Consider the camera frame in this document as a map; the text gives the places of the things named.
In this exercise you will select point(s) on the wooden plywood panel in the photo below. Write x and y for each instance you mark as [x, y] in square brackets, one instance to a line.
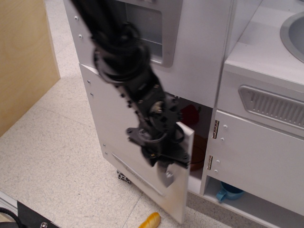
[28, 66]

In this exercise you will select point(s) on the yellow toy bread loaf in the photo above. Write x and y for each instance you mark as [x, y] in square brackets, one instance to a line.
[152, 221]

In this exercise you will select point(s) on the white toy kitchen cabinet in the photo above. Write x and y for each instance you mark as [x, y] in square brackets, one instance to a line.
[220, 46]

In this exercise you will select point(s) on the red toy bell pepper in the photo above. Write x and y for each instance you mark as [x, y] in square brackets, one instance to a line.
[190, 114]

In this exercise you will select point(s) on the aluminium extrusion foot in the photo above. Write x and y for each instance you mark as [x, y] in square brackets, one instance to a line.
[122, 177]

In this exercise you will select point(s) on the lower oven door hinge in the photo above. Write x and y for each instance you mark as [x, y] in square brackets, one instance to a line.
[209, 162]

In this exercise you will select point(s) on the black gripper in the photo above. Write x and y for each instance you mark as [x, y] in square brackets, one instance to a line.
[166, 149]

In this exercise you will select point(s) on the white oven door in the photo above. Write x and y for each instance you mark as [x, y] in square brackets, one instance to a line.
[259, 160]

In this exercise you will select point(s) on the silver fridge door handle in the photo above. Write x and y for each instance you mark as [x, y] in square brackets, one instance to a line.
[165, 174]

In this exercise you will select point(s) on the oven door hinge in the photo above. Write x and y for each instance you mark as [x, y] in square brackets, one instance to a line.
[215, 129]
[209, 162]

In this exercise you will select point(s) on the blue plastic cup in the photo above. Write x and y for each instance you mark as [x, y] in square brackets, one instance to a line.
[228, 192]

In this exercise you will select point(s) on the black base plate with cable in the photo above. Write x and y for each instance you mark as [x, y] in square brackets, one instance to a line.
[21, 216]

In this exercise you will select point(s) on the white fridge door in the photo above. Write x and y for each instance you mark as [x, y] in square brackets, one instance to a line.
[112, 118]

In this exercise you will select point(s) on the upper oven door hinge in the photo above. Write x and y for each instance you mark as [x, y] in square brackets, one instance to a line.
[215, 129]

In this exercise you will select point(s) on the grey oven vent panel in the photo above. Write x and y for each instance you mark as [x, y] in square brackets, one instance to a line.
[272, 106]

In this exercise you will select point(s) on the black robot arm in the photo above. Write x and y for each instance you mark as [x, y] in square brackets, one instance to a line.
[123, 60]

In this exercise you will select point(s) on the orange transparent toy pot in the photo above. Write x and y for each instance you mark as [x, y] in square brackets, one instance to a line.
[198, 153]

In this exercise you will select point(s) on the grey sink basin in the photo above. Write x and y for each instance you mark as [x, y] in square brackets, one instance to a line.
[292, 35]

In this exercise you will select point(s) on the grey ice dispenser recess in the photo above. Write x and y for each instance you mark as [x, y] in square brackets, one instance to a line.
[158, 23]

